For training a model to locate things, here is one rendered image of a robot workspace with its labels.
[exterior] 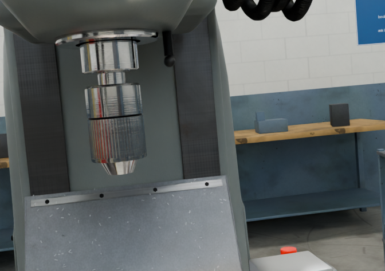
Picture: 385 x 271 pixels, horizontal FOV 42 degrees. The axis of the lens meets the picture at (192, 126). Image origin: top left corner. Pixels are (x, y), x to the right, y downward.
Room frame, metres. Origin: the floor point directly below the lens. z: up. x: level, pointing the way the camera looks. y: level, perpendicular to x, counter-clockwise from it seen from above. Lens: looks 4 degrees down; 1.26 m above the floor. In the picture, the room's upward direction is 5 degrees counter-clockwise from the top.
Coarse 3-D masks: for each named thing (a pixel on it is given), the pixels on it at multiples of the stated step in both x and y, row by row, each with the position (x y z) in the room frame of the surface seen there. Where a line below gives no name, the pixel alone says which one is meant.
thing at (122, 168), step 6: (120, 162) 0.41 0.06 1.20; (126, 162) 0.41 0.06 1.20; (132, 162) 0.42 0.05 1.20; (108, 168) 0.42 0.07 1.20; (114, 168) 0.41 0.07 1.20; (120, 168) 0.41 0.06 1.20; (126, 168) 0.42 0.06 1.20; (132, 168) 0.42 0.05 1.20; (108, 174) 0.42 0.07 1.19; (114, 174) 0.42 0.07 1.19; (120, 174) 0.42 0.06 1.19
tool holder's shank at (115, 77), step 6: (96, 72) 0.41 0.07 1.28; (102, 72) 0.41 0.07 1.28; (108, 72) 0.41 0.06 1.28; (114, 72) 0.42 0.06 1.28; (120, 72) 0.42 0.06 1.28; (102, 78) 0.42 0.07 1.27; (108, 78) 0.42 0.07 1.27; (114, 78) 0.42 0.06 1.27; (120, 78) 0.42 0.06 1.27; (102, 84) 0.42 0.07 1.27
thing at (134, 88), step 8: (88, 88) 0.41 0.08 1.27; (96, 88) 0.41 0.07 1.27; (104, 88) 0.40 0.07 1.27; (112, 88) 0.40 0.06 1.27; (120, 88) 0.41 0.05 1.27; (128, 88) 0.41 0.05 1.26; (136, 88) 0.42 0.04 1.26; (88, 96) 0.41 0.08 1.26; (96, 96) 0.41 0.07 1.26; (104, 96) 0.40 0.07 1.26; (112, 96) 0.40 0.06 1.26
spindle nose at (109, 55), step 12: (84, 48) 0.41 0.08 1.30; (96, 48) 0.40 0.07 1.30; (108, 48) 0.40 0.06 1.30; (120, 48) 0.41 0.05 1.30; (132, 48) 0.42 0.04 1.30; (84, 60) 0.41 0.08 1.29; (96, 60) 0.40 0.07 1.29; (108, 60) 0.40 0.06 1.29; (120, 60) 0.41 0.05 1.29; (132, 60) 0.41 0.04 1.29; (84, 72) 0.41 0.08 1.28
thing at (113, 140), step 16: (128, 96) 0.41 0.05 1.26; (96, 112) 0.41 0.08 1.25; (112, 112) 0.40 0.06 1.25; (128, 112) 0.41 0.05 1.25; (96, 128) 0.41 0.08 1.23; (112, 128) 0.40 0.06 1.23; (128, 128) 0.41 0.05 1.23; (96, 144) 0.41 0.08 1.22; (112, 144) 0.40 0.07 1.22; (128, 144) 0.41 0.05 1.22; (144, 144) 0.42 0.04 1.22; (96, 160) 0.41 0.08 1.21; (112, 160) 0.40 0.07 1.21; (128, 160) 0.41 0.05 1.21
